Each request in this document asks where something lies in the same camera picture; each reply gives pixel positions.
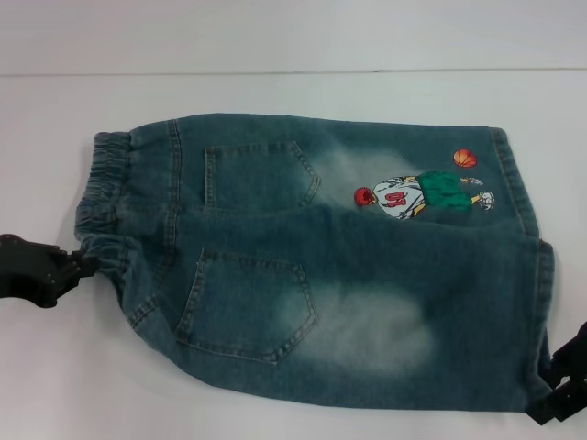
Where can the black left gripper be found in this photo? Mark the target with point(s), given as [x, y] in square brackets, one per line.
[27, 270]

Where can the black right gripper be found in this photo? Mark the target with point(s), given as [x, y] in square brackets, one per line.
[579, 357]

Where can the blue denim shorts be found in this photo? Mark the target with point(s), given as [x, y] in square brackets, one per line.
[321, 275]

